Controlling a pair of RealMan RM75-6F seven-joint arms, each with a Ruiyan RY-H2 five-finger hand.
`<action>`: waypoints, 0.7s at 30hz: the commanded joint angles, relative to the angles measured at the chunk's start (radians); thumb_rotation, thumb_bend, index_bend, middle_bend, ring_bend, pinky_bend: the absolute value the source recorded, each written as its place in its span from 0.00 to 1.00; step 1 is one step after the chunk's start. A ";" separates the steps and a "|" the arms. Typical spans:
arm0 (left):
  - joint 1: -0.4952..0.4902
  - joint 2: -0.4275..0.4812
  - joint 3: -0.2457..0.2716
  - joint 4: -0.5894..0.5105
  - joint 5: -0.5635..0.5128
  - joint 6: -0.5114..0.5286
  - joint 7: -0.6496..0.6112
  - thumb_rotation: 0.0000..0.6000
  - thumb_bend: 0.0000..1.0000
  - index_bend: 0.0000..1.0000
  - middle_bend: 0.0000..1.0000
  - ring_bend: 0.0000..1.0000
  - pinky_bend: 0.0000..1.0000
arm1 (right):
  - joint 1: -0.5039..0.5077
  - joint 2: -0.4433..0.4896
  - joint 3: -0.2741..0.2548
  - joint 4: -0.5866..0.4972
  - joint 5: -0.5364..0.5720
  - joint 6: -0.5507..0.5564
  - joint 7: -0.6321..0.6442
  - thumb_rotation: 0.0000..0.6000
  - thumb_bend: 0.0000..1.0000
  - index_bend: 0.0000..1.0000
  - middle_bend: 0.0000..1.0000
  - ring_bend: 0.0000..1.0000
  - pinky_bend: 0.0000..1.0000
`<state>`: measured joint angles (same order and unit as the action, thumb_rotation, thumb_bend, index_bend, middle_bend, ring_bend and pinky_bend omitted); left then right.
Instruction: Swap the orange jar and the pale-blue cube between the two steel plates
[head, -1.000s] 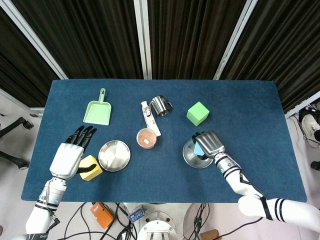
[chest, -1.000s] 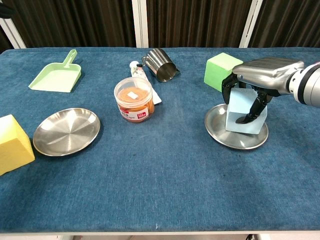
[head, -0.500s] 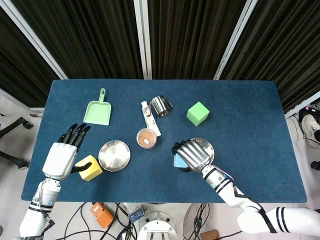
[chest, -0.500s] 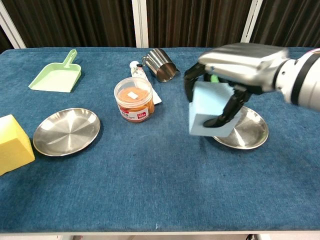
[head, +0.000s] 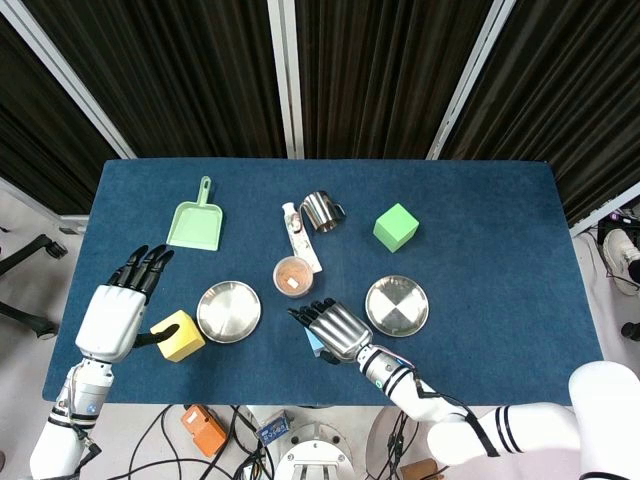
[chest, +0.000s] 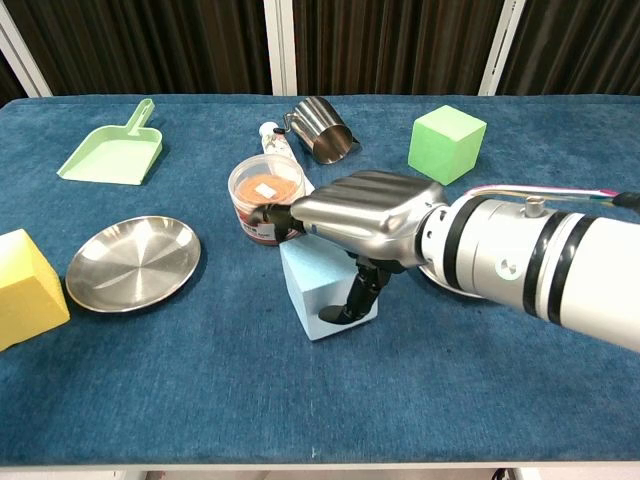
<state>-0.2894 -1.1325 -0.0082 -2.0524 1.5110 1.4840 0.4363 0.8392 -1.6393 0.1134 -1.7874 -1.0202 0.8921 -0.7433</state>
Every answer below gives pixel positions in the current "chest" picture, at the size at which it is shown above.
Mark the black and silver right hand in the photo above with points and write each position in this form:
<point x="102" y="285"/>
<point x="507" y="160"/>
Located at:
<point x="370" y="210"/>

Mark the light blue cube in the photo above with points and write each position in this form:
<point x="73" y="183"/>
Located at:
<point x="310" y="280"/>

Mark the clear container with orange contents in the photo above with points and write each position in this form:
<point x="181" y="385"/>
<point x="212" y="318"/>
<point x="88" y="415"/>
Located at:
<point x="260" y="185"/>

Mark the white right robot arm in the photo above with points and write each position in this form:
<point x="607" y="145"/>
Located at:
<point x="550" y="260"/>

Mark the stainless steel pitcher cup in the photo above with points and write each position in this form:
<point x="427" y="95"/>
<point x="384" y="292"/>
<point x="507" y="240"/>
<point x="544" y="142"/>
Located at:
<point x="320" y="125"/>

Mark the green foam cube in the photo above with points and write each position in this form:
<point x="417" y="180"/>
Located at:
<point x="445" y="145"/>

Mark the round steel plate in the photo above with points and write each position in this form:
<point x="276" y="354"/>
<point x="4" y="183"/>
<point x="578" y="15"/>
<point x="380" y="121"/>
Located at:
<point x="132" y="262"/>
<point x="440" y="285"/>

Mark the white printed tube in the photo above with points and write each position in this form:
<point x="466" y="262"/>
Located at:
<point x="274" y="142"/>

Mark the blue table cloth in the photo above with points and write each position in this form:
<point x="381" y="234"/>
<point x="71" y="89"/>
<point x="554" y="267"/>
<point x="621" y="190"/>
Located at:
<point x="200" y="390"/>

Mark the light green plastic dustpan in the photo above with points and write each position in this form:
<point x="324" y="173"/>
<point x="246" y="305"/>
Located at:
<point x="110" y="157"/>

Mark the black pleated curtain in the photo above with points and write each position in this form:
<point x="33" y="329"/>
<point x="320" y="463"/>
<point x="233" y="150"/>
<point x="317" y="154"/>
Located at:
<point x="150" y="45"/>

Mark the yellow foam cube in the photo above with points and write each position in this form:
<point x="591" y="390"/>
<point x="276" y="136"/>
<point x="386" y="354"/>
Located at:
<point x="25" y="285"/>

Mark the white frame post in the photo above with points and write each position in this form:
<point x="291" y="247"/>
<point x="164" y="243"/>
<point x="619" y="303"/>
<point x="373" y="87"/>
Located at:
<point x="280" y="47"/>
<point x="500" y="47"/>
<point x="22" y="55"/>

